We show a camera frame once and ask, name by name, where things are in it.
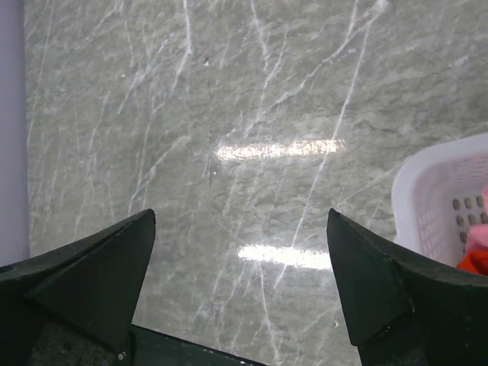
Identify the white plastic laundry basket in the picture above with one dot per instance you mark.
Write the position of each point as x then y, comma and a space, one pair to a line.
437, 196

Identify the pink t shirt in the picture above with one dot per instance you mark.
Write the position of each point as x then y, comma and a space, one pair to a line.
476, 238

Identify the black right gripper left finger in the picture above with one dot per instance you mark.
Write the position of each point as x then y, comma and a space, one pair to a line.
75, 304

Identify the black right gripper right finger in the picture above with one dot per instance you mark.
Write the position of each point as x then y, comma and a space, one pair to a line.
402, 308

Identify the orange t shirt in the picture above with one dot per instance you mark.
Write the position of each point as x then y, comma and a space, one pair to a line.
475, 261

